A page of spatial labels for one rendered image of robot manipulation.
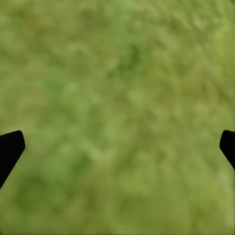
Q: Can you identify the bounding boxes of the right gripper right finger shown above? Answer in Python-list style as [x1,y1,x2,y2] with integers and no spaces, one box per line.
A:
[219,130,235,170]

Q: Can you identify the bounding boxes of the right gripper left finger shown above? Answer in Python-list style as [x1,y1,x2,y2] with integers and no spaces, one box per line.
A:
[0,130,25,189]

